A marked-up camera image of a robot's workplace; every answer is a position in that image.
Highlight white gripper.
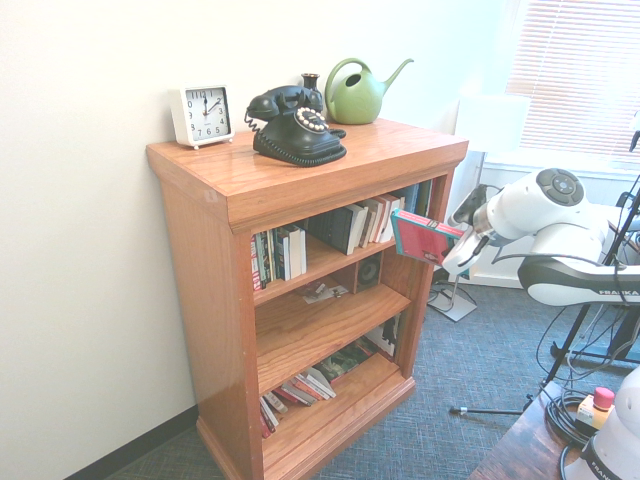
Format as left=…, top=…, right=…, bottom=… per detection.
left=441, top=226, right=497, bottom=278

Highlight teal and red paperback book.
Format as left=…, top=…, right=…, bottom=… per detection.
left=390, top=208, right=472, bottom=279

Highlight blue spine book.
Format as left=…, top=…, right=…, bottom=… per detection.
left=411, top=178, right=436, bottom=218

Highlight thick cream paperback book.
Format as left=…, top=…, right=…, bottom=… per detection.
left=372, top=194, right=397, bottom=245

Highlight small wooden speaker box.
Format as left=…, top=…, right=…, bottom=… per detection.
left=355, top=251, right=385, bottom=295

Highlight large white illustrated book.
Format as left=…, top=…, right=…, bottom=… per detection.
left=371, top=313, right=403, bottom=361

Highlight white shade floor lamp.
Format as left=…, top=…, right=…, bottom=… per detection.
left=428, top=93, right=532, bottom=324

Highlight black cover paperback book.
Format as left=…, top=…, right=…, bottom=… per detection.
left=305, top=203, right=370, bottom=257

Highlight loose paper cards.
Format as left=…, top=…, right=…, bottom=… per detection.
left=300, top=281, right=350, bottom=305

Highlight dark green cover book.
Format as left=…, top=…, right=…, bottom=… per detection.
left=313, top=344, right=378, bottom=386

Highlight thick white paperback book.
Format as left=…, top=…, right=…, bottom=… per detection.
left=288, top=223, right=308, bottom=281

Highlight blue cover book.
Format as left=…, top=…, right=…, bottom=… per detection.
left=275, top=225, right=293, bottom=283

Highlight green plastic watering can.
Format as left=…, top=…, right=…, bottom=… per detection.
left=323, top=57, right=416, bottom=126

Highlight multicoloured spine book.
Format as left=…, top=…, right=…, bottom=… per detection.
left=263, top=228, right=280, bottom=284

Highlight white cover thin book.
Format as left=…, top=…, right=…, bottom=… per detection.
left=299, top=366, right=338, bottom=402

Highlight red emergency stop button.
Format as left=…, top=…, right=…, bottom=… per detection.
left=576, top=386, right=617, bottom=432

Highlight black rotary telephone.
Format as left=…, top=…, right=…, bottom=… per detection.
left=243, top=85, right=349, bottom=169

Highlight dark wooden table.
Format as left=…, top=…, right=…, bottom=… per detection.
left=467, top=381, right=640, bottom=480

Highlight dark red spine book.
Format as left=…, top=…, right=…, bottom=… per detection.
left=249, top=231, right=268, bottom=293

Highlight white window blinds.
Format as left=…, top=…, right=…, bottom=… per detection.
left=504, top=0, right=640, bottom=152

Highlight red cover book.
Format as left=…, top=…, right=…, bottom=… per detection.
left=272, top=381, right=317, bottom=408

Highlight black glossy vase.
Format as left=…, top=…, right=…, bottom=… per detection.
left=300, top=72, right=323, bottom=102

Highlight wooden bookshelf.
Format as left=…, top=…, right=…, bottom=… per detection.
left=145, top=117, right=470, bottom=480

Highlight white and red book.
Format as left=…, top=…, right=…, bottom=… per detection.
left=258, top=396, right=282, bottom=441

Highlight white square alarm clock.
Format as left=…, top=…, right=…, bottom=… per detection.
left=167, top=83, right=236, bottom=151

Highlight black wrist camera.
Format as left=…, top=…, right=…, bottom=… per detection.
left=451, top=184, right=494, bottom=227

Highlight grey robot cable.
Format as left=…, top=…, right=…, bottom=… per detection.
left=491, top=234, right=640, bottom=282

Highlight black coiled cable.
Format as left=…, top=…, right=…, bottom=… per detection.
left=543, top=388, right=604, bottom=447

